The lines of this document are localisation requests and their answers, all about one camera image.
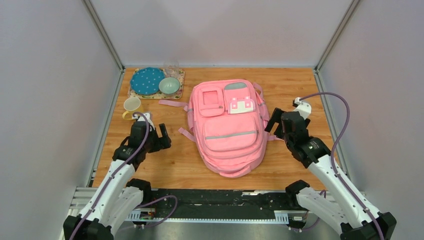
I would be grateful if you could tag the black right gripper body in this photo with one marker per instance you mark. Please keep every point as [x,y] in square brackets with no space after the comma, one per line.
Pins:
[289,142]

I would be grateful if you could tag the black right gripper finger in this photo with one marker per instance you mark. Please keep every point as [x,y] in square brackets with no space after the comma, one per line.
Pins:
[279,132]
[275,118]

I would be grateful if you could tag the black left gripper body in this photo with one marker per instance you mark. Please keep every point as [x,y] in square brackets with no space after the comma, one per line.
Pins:
[153,143]

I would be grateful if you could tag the pink backpack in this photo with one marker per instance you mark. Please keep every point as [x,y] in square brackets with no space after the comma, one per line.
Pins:
[227,120]

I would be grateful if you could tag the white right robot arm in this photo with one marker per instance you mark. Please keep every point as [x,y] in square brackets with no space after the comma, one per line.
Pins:
[351,215]

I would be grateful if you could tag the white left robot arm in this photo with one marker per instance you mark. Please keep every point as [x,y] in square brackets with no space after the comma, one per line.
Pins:
[119,193]

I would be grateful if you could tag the yellow mug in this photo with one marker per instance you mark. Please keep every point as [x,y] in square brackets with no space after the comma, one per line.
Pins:
[132,105]

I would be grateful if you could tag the floral tray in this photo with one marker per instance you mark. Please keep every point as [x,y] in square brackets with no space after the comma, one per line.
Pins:
[158,95]

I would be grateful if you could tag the blue dotted plate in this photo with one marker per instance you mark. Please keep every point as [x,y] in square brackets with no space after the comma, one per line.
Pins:
[146,81]

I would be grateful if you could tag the light green bowl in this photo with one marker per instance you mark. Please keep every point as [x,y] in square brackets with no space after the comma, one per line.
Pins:
[169,85]

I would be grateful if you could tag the clear drinking glass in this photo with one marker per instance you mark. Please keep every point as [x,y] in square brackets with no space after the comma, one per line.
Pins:
[171,68]

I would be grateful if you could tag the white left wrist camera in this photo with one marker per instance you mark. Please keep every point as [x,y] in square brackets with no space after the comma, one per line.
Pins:
[144,117]

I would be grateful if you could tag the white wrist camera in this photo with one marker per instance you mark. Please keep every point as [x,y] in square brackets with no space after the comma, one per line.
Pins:
[302,107]
[144,117]

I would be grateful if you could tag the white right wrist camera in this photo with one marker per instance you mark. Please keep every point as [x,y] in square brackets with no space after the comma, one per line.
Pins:
[302,107]

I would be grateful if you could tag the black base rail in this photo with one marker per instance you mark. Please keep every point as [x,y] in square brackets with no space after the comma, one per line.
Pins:
[219,206]

